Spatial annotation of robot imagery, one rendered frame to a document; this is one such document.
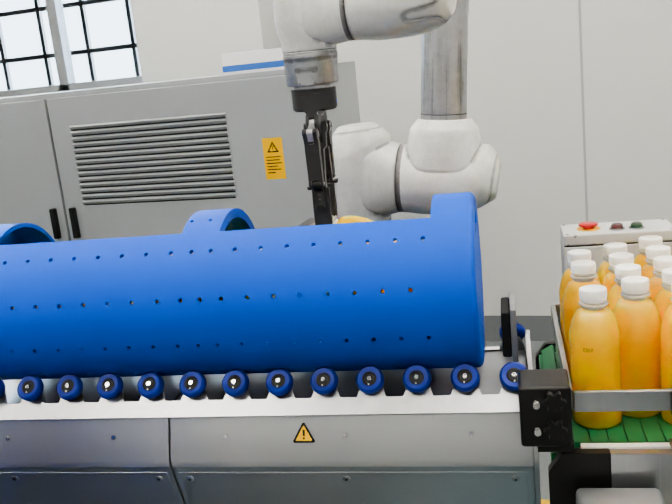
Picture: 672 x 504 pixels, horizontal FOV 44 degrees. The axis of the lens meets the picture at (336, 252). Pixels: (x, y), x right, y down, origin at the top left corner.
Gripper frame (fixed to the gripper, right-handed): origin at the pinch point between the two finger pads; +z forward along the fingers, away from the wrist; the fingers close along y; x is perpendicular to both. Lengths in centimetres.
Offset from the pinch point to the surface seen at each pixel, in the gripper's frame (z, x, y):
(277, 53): -27, -48, -161
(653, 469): 34, 49, 29
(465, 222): 1.1, 24.4, 14.1
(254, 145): 3, -55, -144
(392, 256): 5.0, 13.4, 17.6
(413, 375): 24.8, 15.0, 16.1
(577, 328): 16.2, 39.7, 20.4
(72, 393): 26, -43, 17
